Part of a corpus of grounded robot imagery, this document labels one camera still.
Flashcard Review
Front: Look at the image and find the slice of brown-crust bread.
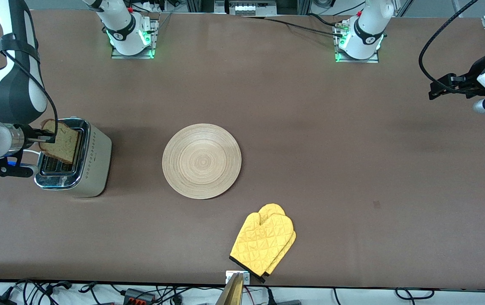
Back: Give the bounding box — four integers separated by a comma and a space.
39, 119, 83, 165

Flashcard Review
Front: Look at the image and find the round light wooden plate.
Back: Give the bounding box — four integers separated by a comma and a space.
162, 123, 242, 200

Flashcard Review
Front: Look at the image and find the silver two-slot toaster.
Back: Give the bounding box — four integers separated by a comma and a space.
34, 117, 113, 198

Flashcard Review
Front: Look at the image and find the black adapter with red parts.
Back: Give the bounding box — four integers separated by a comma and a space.
124, 288, 157, 304

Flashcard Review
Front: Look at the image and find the yellow quilted oven mitt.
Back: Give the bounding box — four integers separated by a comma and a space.
261, 203, 297, 283
230, 211, 294, 278

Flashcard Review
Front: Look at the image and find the grey power strip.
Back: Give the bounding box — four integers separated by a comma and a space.
228, 0, 278, 15

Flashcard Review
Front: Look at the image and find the brass coloured pointed bar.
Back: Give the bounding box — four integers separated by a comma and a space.
215, 272, 244, 305

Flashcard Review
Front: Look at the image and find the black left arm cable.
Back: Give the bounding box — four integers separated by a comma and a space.
418, 0, 480, 92

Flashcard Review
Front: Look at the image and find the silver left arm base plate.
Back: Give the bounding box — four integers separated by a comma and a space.
335, 21, 381, 64

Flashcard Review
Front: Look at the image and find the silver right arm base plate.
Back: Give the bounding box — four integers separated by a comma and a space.
111, 17, 158, 59

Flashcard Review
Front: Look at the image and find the long black table cable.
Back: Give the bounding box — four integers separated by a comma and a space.
242, 15, 346, 38

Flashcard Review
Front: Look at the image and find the black looped cable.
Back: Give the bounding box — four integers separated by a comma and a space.
395, 288, 436, 301

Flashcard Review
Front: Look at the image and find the small silver edge bracket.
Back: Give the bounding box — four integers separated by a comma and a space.
226, 271, 250, 285

